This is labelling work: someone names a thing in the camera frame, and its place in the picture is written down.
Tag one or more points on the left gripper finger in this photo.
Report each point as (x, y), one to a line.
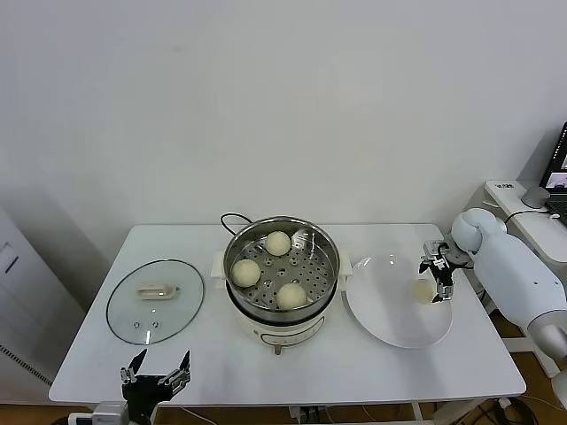
(130, 373)
(180, 375)

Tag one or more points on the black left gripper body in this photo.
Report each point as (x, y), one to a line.
(148, 391)

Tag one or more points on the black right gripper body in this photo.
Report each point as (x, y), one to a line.
(443, 268)

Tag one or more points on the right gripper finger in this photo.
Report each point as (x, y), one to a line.
(424, 268)
(444, 293)

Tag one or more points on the white steamed baozi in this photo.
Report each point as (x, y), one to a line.
(421, 292)
(246, 273)
(291, 296)
(278, 243)

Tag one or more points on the round glass pot lid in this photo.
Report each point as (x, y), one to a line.
(155, 319)

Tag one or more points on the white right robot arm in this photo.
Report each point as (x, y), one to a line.
(509, 274)

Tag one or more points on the stainless steel steamer basket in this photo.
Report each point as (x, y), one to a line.
(305, 265)

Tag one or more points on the white round plate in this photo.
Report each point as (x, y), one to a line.
(390, 314)

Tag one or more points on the white side desk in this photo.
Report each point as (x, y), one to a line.
(536, 230)

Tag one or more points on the cream electric cooker base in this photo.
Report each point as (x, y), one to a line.
(283, 329)

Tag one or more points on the white floor cabinet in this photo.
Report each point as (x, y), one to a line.
(26, 310)

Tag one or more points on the black laptop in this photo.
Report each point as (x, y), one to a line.
(559, 177)

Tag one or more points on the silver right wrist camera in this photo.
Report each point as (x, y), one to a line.
(433, 249)

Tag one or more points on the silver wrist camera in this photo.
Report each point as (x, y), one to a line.
(111, 412)
(433, 249)

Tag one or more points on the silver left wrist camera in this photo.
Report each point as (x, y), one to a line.
(111, 412)

